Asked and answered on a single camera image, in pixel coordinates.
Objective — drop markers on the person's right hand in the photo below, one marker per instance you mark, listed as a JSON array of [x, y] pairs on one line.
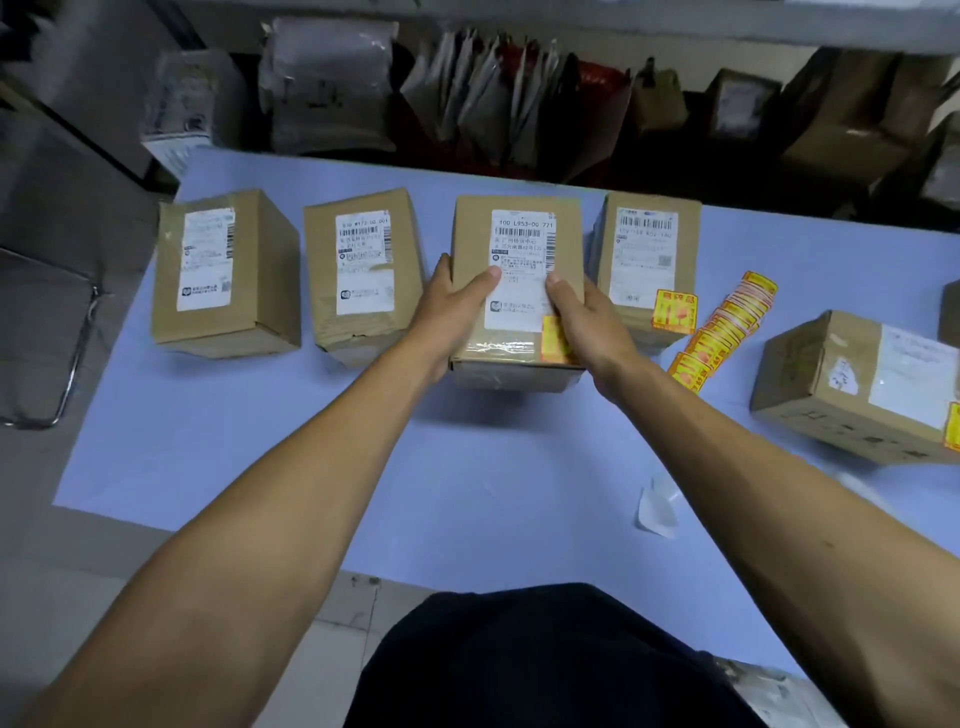
[[596, 337]]

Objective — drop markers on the person's left hand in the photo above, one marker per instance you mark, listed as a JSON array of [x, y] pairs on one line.
[[439, 322]]

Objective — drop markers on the person's right thumb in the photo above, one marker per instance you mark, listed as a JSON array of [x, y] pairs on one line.
[[562, 296]]

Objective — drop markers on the person's left thumb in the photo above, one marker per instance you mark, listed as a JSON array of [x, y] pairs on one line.
[[480, 283]]

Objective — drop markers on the cardboard box with yellow sticker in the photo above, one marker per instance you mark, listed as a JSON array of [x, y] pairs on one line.
[[517, 240]]

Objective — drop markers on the person's left forearm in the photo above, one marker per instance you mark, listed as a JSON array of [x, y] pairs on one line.
[[262, 540]]

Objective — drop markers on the person's right forearm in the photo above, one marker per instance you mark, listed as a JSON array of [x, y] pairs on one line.
[[787, 525]]

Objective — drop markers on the cardboard box with orange sticker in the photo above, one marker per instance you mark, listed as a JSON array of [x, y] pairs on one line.
[[686, 240]]

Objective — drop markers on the crumpled cardboard box white label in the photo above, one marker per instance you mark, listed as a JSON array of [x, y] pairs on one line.
[[322, 285]]

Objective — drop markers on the strip of yellow red stickers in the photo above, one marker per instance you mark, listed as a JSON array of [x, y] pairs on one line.
[[724, 330]]

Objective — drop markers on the row of grey envelope parcels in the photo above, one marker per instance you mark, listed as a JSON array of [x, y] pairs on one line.
[[510, 105]]

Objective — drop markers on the wide cardboard box white label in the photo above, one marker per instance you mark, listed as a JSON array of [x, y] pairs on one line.
[[259, 285]]

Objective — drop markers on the white sticker backing paper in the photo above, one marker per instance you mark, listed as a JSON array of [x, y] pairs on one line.
[[658, 510]]

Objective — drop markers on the white plastic mailer parcel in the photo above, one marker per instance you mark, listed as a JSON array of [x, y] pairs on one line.
[[330, 82]]

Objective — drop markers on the small brown carton with label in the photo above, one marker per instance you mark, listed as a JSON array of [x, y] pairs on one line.
[[739, 105]]

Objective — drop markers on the flat cardboard box large label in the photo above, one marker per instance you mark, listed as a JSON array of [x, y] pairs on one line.
[[810, 390]]

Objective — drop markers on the grey shelf board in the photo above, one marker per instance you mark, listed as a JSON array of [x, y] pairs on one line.
[[600, 19]]

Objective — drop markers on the large brown carton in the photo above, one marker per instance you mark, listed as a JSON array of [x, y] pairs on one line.
[[855, 120]]

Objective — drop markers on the white printed carton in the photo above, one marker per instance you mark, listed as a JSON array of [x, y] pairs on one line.
[[184, 105]]

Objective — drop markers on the person's dark clothing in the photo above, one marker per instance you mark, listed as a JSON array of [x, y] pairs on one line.
[[540, 667]]

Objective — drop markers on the plain cardboard box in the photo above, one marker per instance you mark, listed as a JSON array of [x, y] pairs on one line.
[[951, 315]]

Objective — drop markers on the white plastic bag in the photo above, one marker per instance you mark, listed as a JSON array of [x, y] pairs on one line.
[[780, 697]]

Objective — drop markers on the metal chair frame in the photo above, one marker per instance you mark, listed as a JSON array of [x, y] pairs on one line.
[[75, 360]]

